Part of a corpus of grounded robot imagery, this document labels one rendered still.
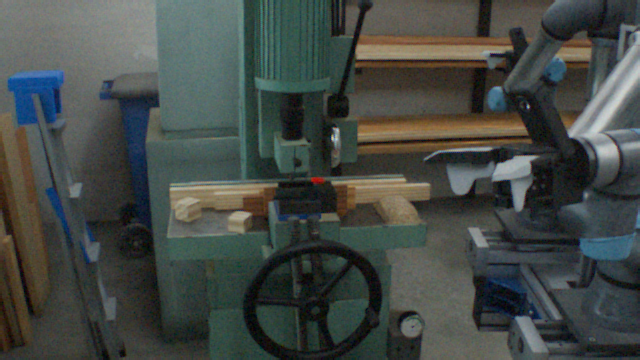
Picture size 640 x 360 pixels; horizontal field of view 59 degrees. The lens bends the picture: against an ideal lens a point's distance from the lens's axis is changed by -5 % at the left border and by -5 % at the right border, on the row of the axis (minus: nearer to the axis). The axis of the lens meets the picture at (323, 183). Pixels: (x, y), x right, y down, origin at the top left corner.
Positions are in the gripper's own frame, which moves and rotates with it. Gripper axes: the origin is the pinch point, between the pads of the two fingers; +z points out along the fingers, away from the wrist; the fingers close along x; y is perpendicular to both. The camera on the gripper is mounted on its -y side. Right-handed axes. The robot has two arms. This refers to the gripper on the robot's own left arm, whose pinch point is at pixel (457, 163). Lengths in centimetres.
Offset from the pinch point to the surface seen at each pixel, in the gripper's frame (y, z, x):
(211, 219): 23, 11, 79
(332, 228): 22, -9, 54
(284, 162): 11, -7, 75
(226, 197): 19, 6, 84
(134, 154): 29, 8, 258
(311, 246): 23, -1, 47
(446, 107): 21, -201, 277
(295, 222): 20, -1, 55
